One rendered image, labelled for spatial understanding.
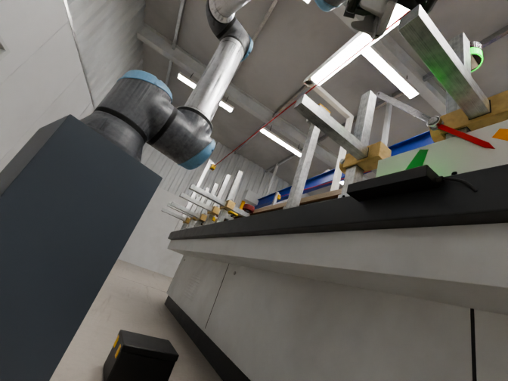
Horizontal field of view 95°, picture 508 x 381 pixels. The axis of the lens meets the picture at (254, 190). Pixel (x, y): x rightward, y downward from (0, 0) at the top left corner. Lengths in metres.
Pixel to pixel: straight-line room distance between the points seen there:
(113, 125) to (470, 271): 0.80
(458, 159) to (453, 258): 0.19
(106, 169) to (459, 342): 0.86
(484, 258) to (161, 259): 7.78
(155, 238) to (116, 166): 7.35
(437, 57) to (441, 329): 0.56
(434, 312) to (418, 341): 0.08
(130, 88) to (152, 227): 7.31
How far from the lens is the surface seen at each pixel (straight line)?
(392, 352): 0.77
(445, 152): 0.61
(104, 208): 0.65
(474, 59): 0.87
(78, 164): 0.63
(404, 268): 0.55
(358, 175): 0.73
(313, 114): 0.62
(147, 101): 0.78
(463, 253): 0.53
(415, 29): 0.50
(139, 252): 7.95
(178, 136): 0.79
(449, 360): 0.72
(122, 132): 0.72
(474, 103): 0.61
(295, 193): 0.89
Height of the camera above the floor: 0.40
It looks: 23 degrees up
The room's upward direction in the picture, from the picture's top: 20 degrees clockwise
